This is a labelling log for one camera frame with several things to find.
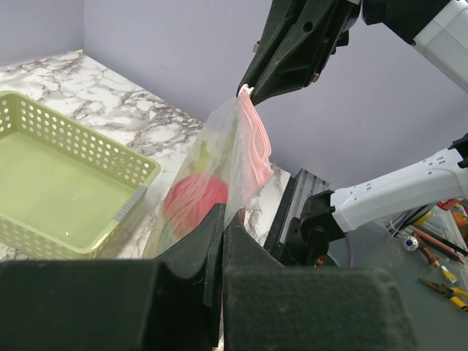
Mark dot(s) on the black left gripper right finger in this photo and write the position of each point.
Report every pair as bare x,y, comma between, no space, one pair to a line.
267,306

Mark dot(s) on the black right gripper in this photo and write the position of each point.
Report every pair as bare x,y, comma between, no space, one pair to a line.
297,40

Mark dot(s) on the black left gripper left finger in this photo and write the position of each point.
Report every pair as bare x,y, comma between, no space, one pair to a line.
171,302

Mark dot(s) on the red fake apple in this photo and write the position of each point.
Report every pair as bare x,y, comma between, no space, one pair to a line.
189,201

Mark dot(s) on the clear zip top bag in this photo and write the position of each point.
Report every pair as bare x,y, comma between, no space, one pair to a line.
227,164

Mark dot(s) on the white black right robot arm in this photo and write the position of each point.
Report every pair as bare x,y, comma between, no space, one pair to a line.
369,95

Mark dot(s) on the green fake vegetable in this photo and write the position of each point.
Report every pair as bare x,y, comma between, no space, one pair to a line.
212,156

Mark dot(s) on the green perforated plastic basket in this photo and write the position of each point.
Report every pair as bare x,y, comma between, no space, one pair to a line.
65,189

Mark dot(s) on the red pencil tool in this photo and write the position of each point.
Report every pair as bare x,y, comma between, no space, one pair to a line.
441,245

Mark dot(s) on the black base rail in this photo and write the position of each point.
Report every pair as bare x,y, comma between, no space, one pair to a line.
284,241

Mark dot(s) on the yellow handled pliers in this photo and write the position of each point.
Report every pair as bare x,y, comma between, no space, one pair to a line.
453,293

